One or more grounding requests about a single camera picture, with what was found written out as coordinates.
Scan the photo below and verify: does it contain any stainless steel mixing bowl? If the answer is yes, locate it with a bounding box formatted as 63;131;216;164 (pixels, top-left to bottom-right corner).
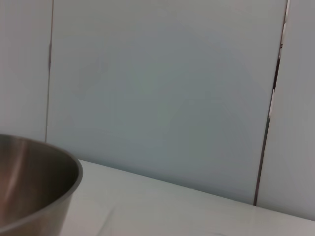
0;134;84;236

